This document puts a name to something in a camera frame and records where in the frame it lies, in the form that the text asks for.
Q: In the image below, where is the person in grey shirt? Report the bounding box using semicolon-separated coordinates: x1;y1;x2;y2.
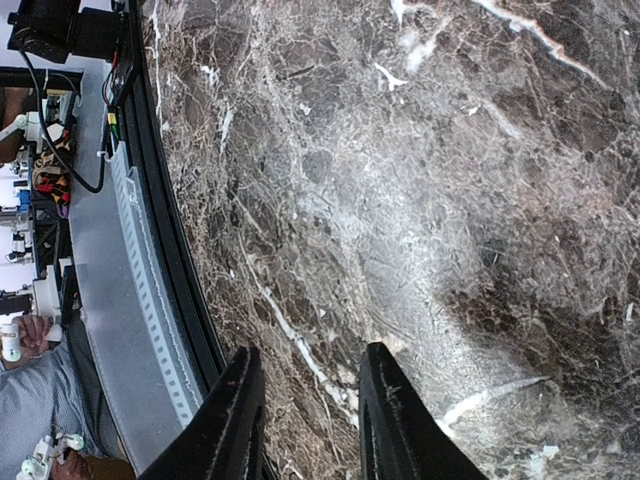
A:
1;315;128;479

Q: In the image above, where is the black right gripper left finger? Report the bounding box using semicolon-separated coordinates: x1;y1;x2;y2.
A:
140;347;265;480

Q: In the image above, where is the white slotted cable duct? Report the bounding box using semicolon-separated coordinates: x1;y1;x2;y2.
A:
110;143;202;427

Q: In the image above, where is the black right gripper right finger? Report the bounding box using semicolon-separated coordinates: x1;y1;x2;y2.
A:
359;342;486;479

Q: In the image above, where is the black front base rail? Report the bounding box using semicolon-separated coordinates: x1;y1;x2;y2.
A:
118;1;226;393

